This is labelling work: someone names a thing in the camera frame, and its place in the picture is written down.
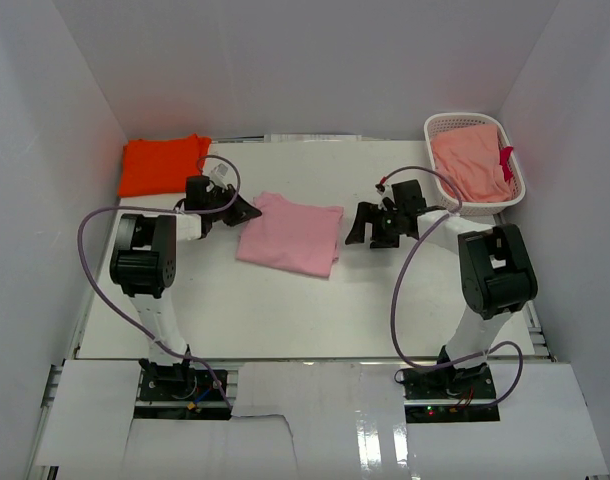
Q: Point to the folded orange t shirt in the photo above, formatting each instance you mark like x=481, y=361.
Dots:
x=161, y=167

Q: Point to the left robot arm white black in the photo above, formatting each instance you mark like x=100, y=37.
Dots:
x=144, y=265

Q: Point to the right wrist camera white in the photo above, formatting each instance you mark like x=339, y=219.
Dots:
x=387, y=202

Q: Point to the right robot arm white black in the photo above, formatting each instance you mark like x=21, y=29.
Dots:
x=497, y=278

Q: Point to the pink t shirt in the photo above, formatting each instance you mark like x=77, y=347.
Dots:
x=292, y=237

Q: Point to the magenta cloth in basket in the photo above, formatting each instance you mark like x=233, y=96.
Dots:
x=504, y=160

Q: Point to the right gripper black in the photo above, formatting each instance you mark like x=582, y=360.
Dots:
x=366, y=213

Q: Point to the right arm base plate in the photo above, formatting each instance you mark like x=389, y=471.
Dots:
x=431, y=398

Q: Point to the aluminium frame rail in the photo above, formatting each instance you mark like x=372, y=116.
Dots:
x=35, y=471

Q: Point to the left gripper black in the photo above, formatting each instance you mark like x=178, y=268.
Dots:
x=241, y=211

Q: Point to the printed paper label strip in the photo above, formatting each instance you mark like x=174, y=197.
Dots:
x=300, y=137

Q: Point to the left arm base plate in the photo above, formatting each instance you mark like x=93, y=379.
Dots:
x=197, y=398

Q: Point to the white plastic basket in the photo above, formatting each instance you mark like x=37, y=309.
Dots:
x=449, y=121

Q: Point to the peach t shirt in basket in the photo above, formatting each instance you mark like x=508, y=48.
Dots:
x=470, y=158

